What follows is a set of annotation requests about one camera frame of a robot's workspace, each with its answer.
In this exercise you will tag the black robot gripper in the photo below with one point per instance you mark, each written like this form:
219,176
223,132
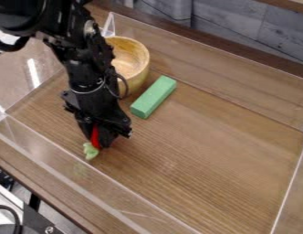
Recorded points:
94,104

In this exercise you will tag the red plush fruit green leaf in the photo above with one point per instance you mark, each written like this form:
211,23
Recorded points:
91,148

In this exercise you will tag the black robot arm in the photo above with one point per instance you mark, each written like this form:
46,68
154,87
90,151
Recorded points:
65,25

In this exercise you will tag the green rectangular block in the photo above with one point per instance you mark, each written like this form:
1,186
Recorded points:
153,97

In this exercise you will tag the wooden bowl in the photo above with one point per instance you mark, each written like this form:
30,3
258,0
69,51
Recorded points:
131,62

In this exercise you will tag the clear acrylic tray enclosure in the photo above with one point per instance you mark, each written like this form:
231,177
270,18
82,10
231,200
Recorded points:
211,166

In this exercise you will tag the black bracket with bolt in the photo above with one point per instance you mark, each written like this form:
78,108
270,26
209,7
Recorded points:
36,224

